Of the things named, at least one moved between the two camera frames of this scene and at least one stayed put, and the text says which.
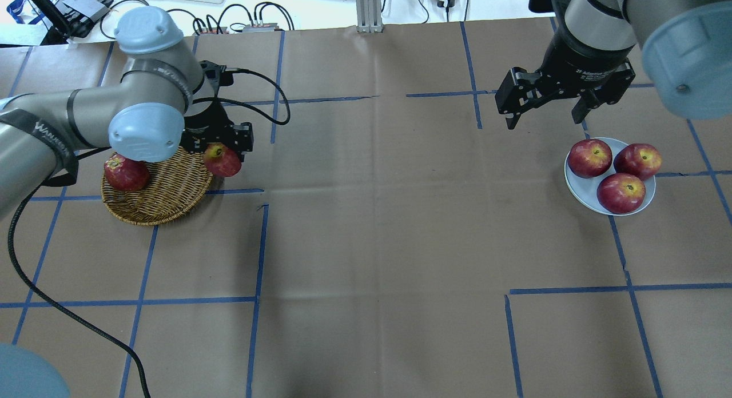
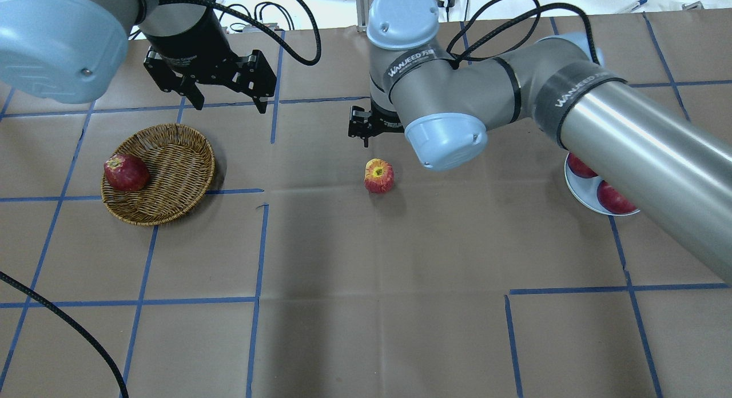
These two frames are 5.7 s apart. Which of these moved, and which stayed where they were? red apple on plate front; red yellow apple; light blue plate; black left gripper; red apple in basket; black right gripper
Moved: red yellow apple; black right gripper; black left gripper
Stayed: light blue plate; red apple on plate front; red apple in basket
